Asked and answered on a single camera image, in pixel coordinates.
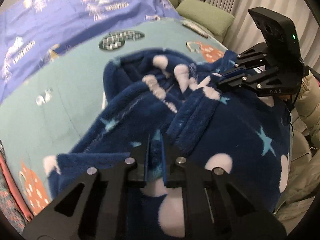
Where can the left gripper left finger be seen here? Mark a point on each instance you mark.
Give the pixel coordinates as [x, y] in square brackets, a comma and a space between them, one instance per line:
[94, 206]

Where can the green pillow near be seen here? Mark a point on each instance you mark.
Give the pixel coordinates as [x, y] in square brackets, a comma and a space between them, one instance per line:
[216, 20]

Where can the beige curtain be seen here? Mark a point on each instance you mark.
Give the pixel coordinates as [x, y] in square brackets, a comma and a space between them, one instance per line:
[243, 33]

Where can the beige padded jacket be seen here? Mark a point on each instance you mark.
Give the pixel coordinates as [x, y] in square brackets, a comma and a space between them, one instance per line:
[303, 181]

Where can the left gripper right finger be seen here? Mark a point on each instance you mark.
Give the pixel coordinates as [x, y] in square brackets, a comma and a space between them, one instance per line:
[214, 207]

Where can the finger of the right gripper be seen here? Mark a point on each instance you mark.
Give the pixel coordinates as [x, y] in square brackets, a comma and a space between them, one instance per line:
[242, 70]
[235, 80]

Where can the navy fleece mickey pajama top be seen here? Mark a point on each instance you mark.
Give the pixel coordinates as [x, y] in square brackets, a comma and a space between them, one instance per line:
[159, 92]

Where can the folded floral pink cloth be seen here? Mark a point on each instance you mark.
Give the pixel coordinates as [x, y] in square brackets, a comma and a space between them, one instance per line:
[13, 205]

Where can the purple tree print sheet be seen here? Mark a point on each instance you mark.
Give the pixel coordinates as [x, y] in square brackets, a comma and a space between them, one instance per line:
[33, 31]

